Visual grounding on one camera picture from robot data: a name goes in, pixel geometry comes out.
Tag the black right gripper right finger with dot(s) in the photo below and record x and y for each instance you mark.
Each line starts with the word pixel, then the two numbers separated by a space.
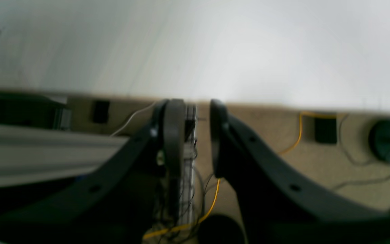
pixel 278 204

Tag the aluminium extrusion frame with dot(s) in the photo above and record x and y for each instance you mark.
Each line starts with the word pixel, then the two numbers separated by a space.
pixel 31 155

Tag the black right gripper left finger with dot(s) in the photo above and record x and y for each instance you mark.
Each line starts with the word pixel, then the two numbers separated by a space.
pixel 115 203

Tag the black box on floor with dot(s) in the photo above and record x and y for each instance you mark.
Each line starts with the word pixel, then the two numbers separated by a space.
pixel 326 131

